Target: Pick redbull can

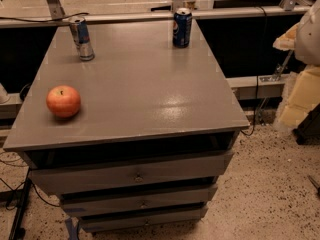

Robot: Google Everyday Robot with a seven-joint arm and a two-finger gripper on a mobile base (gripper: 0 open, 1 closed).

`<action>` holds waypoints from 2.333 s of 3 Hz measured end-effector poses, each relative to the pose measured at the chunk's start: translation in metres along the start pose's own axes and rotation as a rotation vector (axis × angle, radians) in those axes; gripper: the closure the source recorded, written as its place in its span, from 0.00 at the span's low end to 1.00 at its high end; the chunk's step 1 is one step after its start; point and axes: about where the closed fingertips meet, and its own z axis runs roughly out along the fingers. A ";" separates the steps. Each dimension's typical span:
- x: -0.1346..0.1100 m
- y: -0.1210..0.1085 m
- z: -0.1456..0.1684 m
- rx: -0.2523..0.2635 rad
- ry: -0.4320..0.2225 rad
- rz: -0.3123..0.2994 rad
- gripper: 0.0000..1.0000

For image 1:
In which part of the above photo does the grey drawer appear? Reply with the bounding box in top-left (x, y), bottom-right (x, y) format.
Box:
top-left (30, 150), bottom-right (233, 195)
top-left (61, 184), bottom-right (217, 217)
top-left (80, 203), bottom-right (208, 232)

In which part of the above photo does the black hanging cable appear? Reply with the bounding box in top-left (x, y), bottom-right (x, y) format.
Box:
top-left (240, 5), bottom-right (269, 137)

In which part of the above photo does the grey drawer cabinet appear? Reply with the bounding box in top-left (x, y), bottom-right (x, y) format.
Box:
top-left (3, 19), bottom-right (251, 234)

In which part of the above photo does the middle grey drawer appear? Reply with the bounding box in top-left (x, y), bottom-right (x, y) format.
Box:
top-left (61, 184), bottom-right (217, 217)

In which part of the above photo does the top grey drawer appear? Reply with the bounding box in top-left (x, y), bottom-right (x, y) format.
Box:
top-left (30, 150), bottom-right (233, 195)

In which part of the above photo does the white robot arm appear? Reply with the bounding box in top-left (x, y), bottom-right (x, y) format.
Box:
top-left (273, 0), bottom-right (320, 130)

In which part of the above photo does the red apple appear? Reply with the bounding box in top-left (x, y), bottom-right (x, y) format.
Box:
top-left (46, 85), bottom-right (81, 118)

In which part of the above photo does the grey metal rail frame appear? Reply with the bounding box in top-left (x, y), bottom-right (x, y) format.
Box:
top-left (0, 5), bottom-right (310, 28)

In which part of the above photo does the black floor stand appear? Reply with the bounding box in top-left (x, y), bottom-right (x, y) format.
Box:
top-left (8, 178), bottom-right (31, 240)

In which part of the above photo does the blue pepsi can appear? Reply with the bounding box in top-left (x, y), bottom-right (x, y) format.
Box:
top-left (173, 8), bottom-right (192, 48)

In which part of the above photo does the bottom grey drawer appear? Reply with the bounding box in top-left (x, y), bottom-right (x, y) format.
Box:
top-left (80, 203), bottom-right (208, 232)

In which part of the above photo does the redbull can silver blue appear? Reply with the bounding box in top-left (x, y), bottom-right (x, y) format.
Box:
top-left (69, 16), bottom-right (95, 61)

